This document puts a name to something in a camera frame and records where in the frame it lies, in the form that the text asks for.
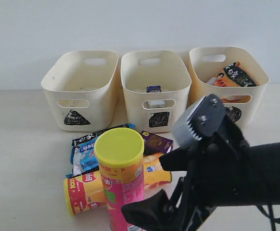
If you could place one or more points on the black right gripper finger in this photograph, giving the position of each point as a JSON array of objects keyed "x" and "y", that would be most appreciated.
[{"x": 156, "y": 213}]

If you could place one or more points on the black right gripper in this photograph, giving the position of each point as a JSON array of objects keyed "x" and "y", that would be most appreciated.
[{"x": 211, "y": 170}]

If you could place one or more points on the pink chips can yellow lid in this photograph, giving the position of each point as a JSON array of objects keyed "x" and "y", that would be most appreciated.
[{"x": 120, "y": 155}]

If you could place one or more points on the blue white milk carton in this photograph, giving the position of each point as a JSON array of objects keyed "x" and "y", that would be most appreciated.
[{"x": 155, "y": 103}]

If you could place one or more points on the blue instant noodle packet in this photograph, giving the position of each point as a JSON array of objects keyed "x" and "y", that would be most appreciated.
[{"x": 83, "y": 156}]

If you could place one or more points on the orange instant noodle packet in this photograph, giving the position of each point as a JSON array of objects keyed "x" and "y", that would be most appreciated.
[{"x": 233, "y": 75}]

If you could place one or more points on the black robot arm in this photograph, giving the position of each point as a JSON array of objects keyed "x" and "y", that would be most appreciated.
[{"x": 258, "y": 181}]

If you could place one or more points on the purple small box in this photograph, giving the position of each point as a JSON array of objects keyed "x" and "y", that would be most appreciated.
[{"x": 156, "y": 144}]

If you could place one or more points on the cream bin square mark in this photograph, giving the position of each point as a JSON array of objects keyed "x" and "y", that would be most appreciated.
[{"x": 140, "y": 69}]

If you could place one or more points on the cream bin circle mark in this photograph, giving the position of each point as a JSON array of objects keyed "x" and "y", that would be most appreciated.
[{"x": 205, "y": 62}]

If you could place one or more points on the cream bin triangle mark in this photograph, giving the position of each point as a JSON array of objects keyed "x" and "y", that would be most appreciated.
[{"x": 82, "y": 90}]

